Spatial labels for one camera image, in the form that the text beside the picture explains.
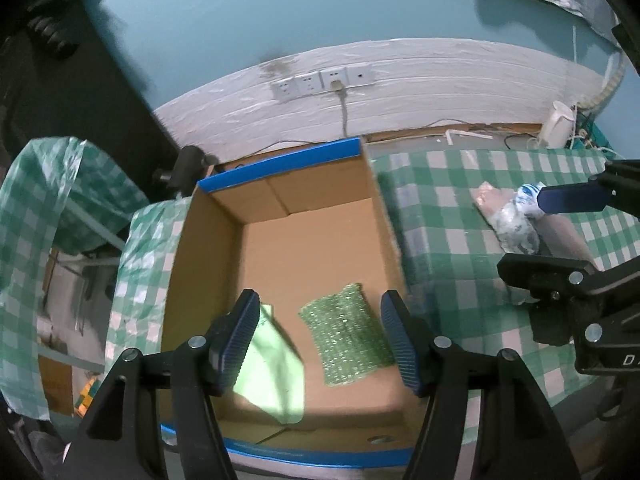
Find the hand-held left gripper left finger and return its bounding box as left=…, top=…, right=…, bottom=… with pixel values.
left=60, top=289, right=262, bottom=480

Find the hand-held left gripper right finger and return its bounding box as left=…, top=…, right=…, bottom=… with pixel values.
left=380, top=289, right=583, bottom=480

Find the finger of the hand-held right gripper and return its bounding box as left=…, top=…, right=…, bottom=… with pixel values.
left=536, top=159, right=640, bottom=217
left=497, top=252, right=640, bottom=311

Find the clear bag with blue print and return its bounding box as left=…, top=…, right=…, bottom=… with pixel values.
left=492, top=182, right=543, bottom=256

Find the black sponge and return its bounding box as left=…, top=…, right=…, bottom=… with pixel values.
left=530, top=300, right=576, bottom=346

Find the cardboard box with blue tape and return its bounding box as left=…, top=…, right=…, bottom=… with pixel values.
left=159, top=136, right=436, bottom=466

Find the light green cloth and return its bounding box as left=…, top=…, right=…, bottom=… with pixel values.
left=231, top=302, right=306, bottom=423

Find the green bubble wrap sheet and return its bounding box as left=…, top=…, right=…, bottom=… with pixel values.
left=298, top=282, right=396, bottom=388

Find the teal box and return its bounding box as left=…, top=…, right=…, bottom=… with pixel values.
left=567, top=127, right=613, bottom=153

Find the clear plastic wrapped packet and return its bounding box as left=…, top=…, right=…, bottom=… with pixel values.
left=471, top=181, right=601, bottom=268

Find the white electric kettle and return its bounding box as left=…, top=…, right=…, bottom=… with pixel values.
left=539, top=101, right=576, bottom=150

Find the white plastic stick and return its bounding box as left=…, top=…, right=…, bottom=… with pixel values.
left=446, top=129, right=493, bottom=145

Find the green checked tablecloth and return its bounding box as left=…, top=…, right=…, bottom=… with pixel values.
left=102, top=147, right=640, bottom=446

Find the colourful puzzle cube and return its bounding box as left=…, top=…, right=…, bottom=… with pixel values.
left=74, top=377, right=98, bottom=418

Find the black knob clamp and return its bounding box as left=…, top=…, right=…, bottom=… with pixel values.
left=155, top=146, right=213, bottom=196

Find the green checked plastic sheet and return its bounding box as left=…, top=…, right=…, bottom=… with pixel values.
left=0, top=136, right=151, bottom=421

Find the white wall socket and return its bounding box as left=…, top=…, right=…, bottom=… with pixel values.
left=346, top=64, right=376, bottom=86
left=320, top=68, right=348, bottom=92
left=295, top=73, right=322, bottom=97
left=270, top=78, right=297, bottom=104

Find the grey plug with cable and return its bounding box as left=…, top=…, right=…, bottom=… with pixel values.
left=330, top=79, right=351, bottom=140

